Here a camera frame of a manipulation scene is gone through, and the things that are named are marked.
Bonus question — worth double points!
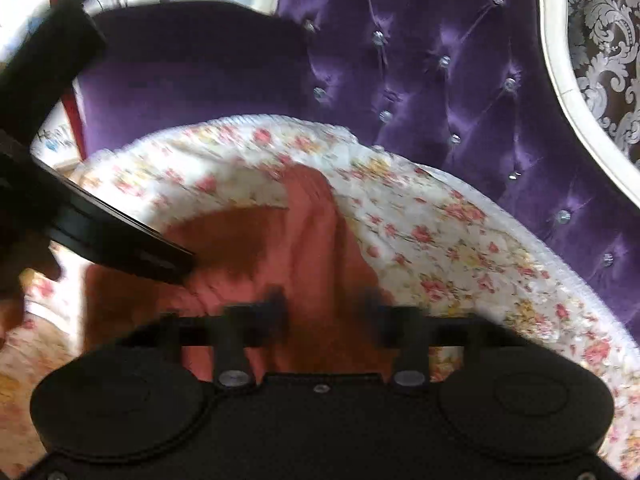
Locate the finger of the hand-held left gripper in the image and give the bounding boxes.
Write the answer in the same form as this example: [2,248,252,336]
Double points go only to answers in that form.
[30,152,197,287]

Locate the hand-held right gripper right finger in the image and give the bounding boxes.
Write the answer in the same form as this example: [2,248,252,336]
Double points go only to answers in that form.
[360,287,516,390]

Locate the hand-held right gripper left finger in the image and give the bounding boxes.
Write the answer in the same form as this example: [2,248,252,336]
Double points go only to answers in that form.
[125,290,288,391]

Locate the rust red pants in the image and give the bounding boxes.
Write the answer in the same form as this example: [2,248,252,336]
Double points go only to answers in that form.
[82,164,401,382]

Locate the floral bedsheet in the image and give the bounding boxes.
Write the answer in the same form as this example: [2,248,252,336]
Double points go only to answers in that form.
[0,115,640,480]

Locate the dark purple velvet cushion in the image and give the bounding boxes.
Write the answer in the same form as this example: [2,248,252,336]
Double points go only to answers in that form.
[70,0,321,161]

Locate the purple tufted headboard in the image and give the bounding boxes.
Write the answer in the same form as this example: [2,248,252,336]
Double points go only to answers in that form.
[272,0,640,321]

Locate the damask patterned curtain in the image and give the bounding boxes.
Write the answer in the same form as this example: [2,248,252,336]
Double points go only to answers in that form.
[557,0,640,167]

